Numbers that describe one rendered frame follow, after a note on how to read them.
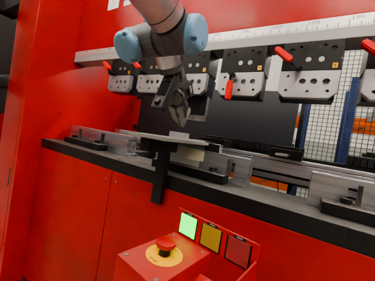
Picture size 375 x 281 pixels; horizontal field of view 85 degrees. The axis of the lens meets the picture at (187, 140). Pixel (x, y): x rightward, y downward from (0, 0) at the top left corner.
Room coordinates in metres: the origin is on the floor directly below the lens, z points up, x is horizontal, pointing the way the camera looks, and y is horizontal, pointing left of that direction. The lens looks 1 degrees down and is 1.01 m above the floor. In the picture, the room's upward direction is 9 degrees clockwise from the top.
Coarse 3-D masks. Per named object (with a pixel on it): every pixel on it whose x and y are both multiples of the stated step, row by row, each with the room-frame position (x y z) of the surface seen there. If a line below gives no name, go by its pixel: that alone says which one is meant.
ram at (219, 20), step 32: (96, 0) 1.15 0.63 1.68; (192, 0) 0.82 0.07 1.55; (224, 0) 0.74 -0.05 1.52; (256, 0) 0.69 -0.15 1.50; (288, 0) 0.63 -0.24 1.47; (320, 0) 0.59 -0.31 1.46; (352, 0) 0.55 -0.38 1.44; (96, 32) 1.12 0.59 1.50; (320, 32) 0.58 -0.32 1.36; (352, 32) 0.55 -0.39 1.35; (96, 64) 1.18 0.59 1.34
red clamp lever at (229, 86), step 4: (228, 72) 0.67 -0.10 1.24; (232, 72) 0.66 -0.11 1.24; (232, 76) 0.67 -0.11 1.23; (228, 80) 0.67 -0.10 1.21; (228, 84) 0.67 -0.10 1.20; (232, 84) 0.67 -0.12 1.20; (228, 88) 0.67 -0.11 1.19; (232, 88) 0.68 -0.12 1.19; (228, 92) 0.66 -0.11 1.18; (228, 96) 0.67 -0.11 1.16
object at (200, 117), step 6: (192, 96) 0.82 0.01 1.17; (198, 96) 0.80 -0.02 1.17; (204, 96) 0.79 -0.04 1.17; (192, 102) 0.81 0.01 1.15; (198, 102) 0.80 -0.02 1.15; (204, 102) 0.79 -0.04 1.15; (192, 108) 0.81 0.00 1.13; (198, 108) 0.80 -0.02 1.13; (204, 108) 0.78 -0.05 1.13; (192, 114) 0.81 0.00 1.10; (198, 114) 0.80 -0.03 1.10; (204, 114) 0.78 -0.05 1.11; (198, 120) 0.80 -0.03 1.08; (204, 120) 0.79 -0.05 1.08
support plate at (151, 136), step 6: (120, 132) 0.62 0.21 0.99; (126, 132) 0.61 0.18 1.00; (132, 132) 0.59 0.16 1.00; (138, 132) 0.64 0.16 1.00; (150, 138) 0.56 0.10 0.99; (156, 138) 0.55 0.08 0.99; (162, 138) 0.54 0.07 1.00; (168, 138) 0.53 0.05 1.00; (174, 138) 0.58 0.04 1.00; (198, 144) 0.69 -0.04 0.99; (204, 144) 0.72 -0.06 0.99
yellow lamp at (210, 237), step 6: (204, 228) 0.43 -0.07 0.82; (210, 228) 0.42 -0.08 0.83; (204, 234) 0.43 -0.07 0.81; (210, 234) 0.42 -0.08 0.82; (216, 234) 0.41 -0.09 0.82; (204, 240) 0.43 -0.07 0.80; (210, 240) 0.42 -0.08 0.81; (216, 240) 0.41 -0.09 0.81; (210, 246) 0.42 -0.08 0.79; (216, 246) 0.41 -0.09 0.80; (216, 252) 0.41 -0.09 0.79
